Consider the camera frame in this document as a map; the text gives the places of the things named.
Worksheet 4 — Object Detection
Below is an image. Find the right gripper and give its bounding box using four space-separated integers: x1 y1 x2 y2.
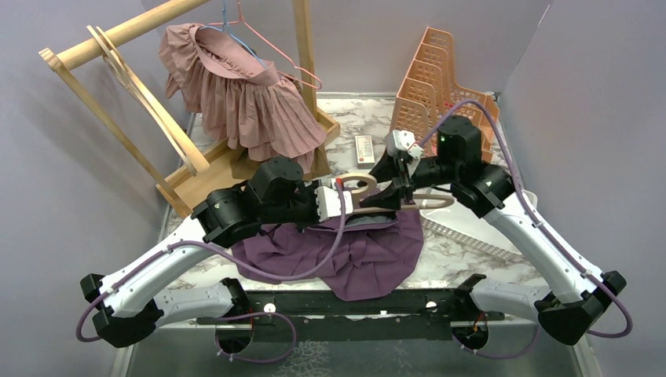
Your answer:
357 146 459 211

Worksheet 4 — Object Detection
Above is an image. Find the purple garment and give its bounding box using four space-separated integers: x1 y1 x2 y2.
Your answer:
231 210 424 301

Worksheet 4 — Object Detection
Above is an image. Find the wooden clothes rack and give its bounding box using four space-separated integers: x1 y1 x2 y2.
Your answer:
37 0 342 220

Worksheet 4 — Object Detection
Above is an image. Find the blue wire hanger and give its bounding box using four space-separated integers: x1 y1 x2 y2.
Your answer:
203 0 267 68

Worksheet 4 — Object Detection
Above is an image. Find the white perforated basket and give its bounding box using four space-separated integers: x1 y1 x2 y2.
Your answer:
415 189 521 261

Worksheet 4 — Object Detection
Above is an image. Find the brown skirt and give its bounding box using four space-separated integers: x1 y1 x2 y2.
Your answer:
229 145 331 181

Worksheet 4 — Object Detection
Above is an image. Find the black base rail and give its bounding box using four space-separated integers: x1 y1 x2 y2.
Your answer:
190 288 504 342

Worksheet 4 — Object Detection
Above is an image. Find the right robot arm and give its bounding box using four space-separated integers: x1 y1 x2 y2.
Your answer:
360 115 627 346

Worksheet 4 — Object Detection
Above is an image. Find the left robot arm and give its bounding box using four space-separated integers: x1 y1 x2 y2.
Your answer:
80 156 353 348

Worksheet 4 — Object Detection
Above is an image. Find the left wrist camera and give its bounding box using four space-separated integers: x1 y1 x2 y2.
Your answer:
314 178 354 222

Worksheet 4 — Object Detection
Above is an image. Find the pink skirt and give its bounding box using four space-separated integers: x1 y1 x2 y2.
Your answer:
159 24 327 162

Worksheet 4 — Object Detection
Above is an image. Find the pink wire hanger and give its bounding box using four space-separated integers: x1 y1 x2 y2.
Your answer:
227 1 323 98

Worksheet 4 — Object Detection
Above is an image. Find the peach plastic file organizer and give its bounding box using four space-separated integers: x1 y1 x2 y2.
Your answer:
390 27 500 139

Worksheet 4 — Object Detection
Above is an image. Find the small white red box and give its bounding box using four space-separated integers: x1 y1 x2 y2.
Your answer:
354 135 375 169

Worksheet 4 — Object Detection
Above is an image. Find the wooden hanger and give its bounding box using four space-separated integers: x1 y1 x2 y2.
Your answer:
335 173 456 214
86 25 210 175

